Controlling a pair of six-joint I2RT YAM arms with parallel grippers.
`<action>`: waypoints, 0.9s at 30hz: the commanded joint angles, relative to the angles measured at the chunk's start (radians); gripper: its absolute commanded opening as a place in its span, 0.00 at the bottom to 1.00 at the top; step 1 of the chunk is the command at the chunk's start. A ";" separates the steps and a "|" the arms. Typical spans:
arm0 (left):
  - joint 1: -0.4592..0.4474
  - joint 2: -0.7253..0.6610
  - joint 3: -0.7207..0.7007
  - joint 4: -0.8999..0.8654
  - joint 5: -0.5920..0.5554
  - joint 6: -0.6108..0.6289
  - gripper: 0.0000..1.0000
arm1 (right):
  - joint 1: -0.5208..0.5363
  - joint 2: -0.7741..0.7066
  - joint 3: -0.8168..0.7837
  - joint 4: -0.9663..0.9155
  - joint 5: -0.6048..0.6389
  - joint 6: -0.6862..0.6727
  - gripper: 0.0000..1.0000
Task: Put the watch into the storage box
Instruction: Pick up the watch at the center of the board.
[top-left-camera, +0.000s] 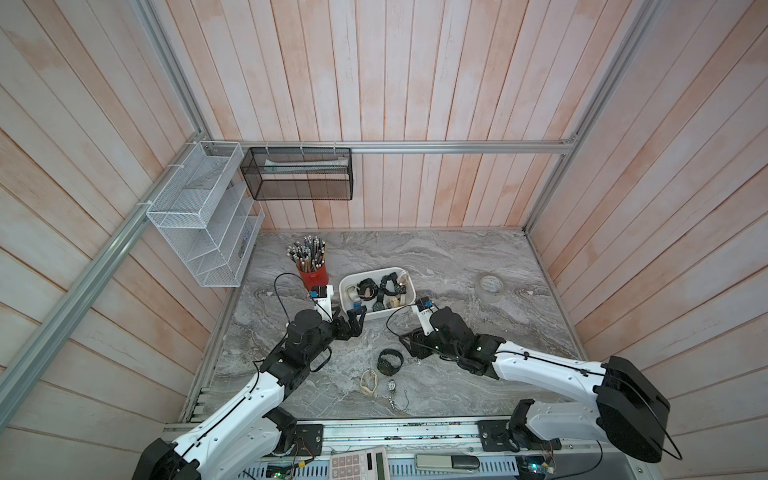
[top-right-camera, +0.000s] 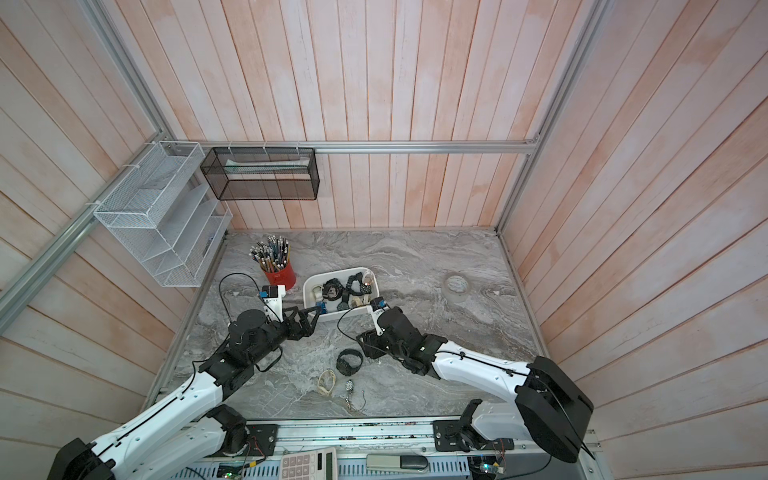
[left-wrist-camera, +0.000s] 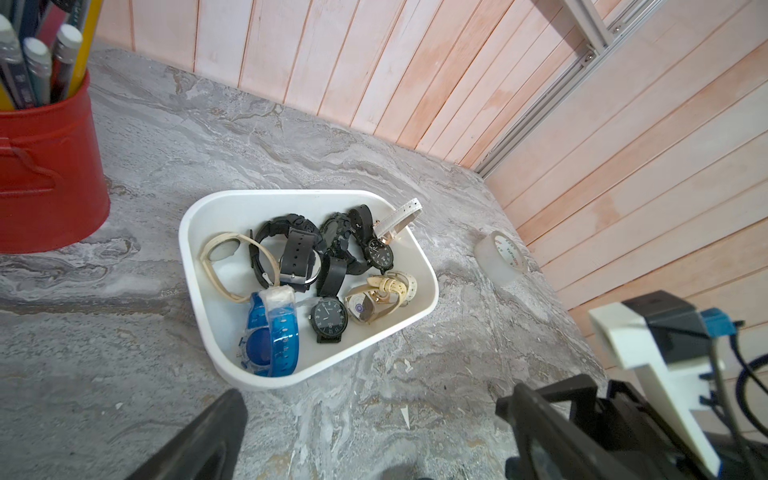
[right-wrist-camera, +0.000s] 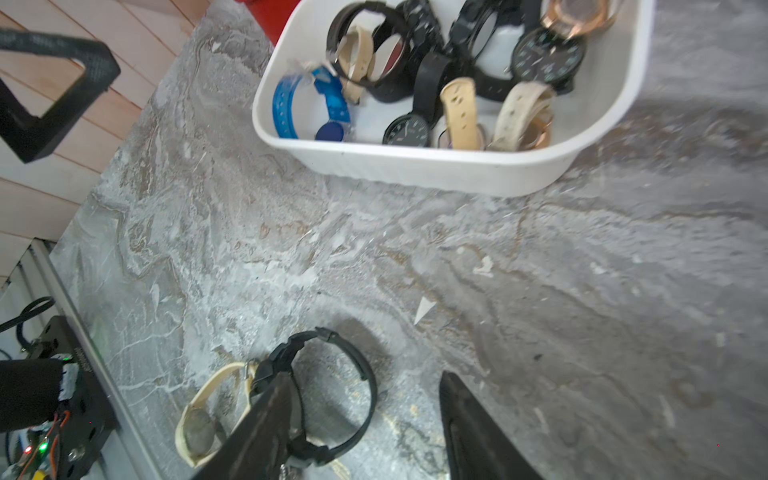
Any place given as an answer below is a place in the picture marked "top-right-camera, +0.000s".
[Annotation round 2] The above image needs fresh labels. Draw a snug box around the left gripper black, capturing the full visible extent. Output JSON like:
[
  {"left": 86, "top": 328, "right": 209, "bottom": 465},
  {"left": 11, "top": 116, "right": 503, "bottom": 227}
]
[{"left": 249, "top": 305, "right": 322, "bottom": 365}]

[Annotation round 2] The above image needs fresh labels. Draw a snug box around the large black digital watch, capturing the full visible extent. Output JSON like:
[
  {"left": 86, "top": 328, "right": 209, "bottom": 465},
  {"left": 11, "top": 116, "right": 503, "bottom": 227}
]
[{"left": 336, "top": 349, "right": 365, "bottom": 377}]

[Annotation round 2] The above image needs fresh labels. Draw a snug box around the black chunky watch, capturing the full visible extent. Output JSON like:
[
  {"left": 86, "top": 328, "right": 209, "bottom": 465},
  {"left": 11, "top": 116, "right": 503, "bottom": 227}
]
[
  {"left": 322, "top": 278, "right": 345, "bottom": 301},
  {"left": 346, "top": 274, "right": 366, "bottom": 296}
]

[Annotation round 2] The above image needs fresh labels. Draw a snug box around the silver chain pocket watch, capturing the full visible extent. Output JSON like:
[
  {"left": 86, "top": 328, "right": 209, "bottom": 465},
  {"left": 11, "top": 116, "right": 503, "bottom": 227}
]
[{"left": 345, "top": 379, "right": 367, "bottom": 414}]

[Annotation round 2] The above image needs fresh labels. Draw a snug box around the silver rose gold watch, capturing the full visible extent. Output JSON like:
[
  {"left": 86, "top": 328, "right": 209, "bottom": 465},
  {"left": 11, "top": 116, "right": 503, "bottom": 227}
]
[{"left": 363, "top": 271, "right": 375, "bottom": 287}]

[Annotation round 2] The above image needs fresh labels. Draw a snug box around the black analog watch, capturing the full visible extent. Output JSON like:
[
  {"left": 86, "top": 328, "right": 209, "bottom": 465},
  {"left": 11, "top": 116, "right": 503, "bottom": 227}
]
[{"left": 336, "top": 292, "right": 351, "bottom": 311}]

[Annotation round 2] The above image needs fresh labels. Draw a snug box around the black watch green dial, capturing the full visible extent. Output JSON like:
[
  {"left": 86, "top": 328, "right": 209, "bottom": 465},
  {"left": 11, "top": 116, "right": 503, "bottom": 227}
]
[{"left": 354, "top": 272, "right": 372, "bottom": 297}]

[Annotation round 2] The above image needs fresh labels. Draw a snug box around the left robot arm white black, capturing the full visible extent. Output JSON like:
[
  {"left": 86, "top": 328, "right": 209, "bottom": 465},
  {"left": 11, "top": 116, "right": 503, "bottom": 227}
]
[{"left": 48, "top": 307, "right": 319, "bottom": 479}]

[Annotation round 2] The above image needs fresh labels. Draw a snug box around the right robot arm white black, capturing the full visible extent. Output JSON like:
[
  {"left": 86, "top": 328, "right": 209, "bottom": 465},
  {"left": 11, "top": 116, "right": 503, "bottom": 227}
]
[{"left": 356, "top": 299, "right": 594, "bottom": 463}]

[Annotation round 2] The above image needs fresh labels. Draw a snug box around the white storage box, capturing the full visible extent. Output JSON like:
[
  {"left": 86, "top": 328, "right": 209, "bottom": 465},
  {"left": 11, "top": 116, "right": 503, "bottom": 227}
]
[{"left": 302, "top": 267, "right": 380, "bottom": 322}]

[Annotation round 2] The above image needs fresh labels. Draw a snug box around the red pencil cup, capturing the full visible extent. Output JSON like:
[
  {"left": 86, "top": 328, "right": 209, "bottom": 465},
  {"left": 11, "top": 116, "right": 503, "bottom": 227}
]
[{"left": 262, "top": 261, "right": 297, "bottom": 290}]

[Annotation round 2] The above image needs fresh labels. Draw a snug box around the clear tape roll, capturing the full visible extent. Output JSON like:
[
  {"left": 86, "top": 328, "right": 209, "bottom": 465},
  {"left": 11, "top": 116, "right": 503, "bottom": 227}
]
[{"left": 443, "top": 273, "right": 471, "bottom": 297}]

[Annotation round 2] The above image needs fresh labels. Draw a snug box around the grey black stapler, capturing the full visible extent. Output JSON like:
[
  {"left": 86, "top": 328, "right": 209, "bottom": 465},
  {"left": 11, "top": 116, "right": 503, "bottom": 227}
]
[{"left": 365, "top": 454, "right": 430, "bottom": 473}]

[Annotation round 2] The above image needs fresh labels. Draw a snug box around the white calculator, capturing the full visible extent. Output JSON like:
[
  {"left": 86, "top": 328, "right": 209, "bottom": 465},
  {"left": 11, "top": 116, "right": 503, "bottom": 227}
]
[{"left": 278, "top": 447, "right": 339, "bottom": 480}]

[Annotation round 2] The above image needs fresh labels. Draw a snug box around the black mesh basket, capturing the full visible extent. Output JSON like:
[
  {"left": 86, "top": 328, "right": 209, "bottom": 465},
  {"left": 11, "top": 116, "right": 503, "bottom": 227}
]
[{"left": 201, "top": 146, "right": 320, "bottom": 201}]

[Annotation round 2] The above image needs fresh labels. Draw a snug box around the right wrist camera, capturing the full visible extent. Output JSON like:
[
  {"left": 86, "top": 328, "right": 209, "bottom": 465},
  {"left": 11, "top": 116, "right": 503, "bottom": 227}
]
[{"left": 368, "top": 297, "right": 390, "bottom": 336}]

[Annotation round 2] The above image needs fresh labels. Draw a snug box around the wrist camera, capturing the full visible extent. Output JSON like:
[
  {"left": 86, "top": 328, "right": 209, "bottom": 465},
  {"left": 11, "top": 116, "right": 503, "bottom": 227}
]
[
  {"left": 368, "top": 297, "right": 390, "bottom": 336},
  {"left": 260, "top": 285, "right": 286, "bottom": 322}
]

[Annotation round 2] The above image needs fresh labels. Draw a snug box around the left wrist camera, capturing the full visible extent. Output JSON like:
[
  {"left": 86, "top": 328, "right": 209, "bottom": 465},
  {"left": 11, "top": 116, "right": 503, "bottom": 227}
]
[{"left": 260, "top": 285, "right": 286, "bottom": 322}]

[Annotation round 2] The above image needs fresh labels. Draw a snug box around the aluminium front frame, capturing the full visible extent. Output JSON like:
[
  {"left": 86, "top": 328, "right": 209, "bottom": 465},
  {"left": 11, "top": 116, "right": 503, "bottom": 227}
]
[{"left": 103, "top": 412, "right": 602, "bottom": 465}]

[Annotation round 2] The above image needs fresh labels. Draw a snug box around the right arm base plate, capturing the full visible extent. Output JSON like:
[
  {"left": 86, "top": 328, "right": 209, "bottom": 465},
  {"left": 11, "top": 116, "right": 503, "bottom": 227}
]
[{"left": 432, "top": 420, "right": 514, "bottom": 453}]

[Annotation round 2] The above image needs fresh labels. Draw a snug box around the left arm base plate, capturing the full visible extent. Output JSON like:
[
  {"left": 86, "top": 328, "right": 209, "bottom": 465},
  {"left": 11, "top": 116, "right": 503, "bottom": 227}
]
[{"left": 209, "top": 424, "right": 279, "bottom": 457}]

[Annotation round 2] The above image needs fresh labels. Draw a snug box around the aluminium rail back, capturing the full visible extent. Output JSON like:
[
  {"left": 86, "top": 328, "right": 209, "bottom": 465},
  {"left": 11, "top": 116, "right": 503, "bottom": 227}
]
[{"left": 198, "top": 140, "right": 538, "bottom": 154}]

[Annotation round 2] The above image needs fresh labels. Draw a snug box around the aluminium rail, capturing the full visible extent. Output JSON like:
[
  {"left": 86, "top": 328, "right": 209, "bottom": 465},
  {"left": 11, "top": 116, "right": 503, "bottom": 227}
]
[
  {"left": 1, "top": 132, "right": 169, "bottom": 333},
  {"left": 198, "top": 140, "right": 538, "bottom": 154}
]

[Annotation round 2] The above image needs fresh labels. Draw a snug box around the white wire mesh shelf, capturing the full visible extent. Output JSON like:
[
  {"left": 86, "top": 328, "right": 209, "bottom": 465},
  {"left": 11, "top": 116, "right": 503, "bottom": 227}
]
[{"left": 95, "top": 141, "right": 232, "bottom": 288}]

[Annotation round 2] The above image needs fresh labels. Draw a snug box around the aluminium rail left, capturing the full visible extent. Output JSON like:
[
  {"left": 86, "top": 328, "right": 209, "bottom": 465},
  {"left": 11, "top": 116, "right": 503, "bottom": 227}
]
[{"left": 1, "top": 132, "right": 169, "bottom": 333}]

